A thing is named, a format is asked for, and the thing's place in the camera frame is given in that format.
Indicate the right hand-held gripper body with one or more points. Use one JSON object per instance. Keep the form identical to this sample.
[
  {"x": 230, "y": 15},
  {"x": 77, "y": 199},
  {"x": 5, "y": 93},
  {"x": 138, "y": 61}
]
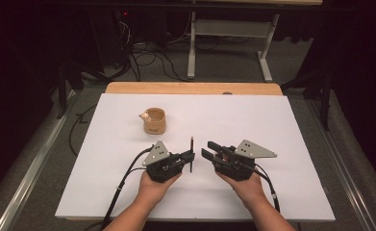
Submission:
[{"x": 237, "y": 166}]

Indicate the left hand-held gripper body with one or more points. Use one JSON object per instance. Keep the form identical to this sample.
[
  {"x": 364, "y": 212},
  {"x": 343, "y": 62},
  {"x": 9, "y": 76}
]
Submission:
[{"x": 161, "y": 168}]

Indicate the dark striped pencil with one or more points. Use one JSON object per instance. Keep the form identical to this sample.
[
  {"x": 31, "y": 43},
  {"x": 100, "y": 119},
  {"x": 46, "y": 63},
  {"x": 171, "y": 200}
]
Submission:
[{"x": 192, "y": 144}]

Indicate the tan pen holder with bear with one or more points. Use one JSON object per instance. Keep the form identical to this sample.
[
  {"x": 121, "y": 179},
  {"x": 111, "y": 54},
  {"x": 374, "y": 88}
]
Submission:
[{"x": 155, "y": 123}]

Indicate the person's left hand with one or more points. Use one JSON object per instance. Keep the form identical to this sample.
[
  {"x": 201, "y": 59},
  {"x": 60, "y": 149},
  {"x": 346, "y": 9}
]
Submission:
[{"x": 153, "y": 189}]

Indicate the person's right hand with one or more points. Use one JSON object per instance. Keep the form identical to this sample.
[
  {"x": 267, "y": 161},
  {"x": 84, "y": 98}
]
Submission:
[{"x": 248, "y": 189}]

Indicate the white board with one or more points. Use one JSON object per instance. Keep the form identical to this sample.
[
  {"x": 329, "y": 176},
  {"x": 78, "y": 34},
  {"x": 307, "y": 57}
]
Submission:
[{"x": 224, "y": 122}]

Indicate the black stand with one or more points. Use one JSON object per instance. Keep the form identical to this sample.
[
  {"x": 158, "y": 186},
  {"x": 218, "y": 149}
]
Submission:
[
  {"x": 325, "y": 96},
  {"x": 63, "y": 89}
]

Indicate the dark device with red light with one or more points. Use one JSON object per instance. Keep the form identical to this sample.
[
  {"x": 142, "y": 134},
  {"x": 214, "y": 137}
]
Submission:
[{"x": 124, "y": 13}]

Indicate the aluminium rail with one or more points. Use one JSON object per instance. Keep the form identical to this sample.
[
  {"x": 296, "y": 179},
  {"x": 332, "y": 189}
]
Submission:
[
  {"x": 339, "y": 166},
  {"x": 31, "y": 179}
]

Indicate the white table frame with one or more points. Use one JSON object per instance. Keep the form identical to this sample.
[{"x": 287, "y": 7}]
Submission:
[{"x": 230, "y": 28}]

